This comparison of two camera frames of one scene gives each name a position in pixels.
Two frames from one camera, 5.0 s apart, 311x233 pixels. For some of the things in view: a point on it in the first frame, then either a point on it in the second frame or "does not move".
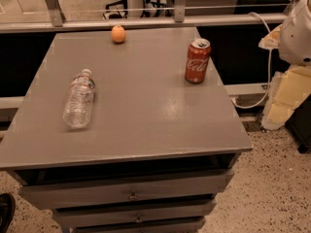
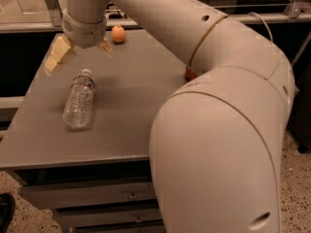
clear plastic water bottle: [78, 108] does not move
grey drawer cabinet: [125, 131] does not move
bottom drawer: [178, 226] does not move
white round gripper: [297, 38] to [85, 32]
